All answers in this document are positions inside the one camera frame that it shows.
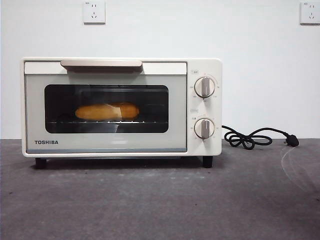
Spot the white wall socket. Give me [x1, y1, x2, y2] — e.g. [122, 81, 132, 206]
[299, 1, 320, 26]
[83, 0, 106, 25]

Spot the cream Toshiba toaster oven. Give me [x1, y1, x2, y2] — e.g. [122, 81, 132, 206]
[20, 57, 223, 169]

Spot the yellow corn cob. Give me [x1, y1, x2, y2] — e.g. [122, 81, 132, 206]
[74, 101, 140, 120]

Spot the black power cable with plug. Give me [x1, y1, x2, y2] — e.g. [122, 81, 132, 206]
[221, 124, 300, 148]

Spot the cream oven dial knob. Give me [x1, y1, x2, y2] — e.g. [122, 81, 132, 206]
[194, 118, 216, 140]
[194, 76, 216, 98]

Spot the oven glass door with handle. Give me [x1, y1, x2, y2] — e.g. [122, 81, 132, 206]
[24, 59, 188, 153]

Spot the wire oven rack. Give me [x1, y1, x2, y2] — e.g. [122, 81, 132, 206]
[47, 120, 167, 125]

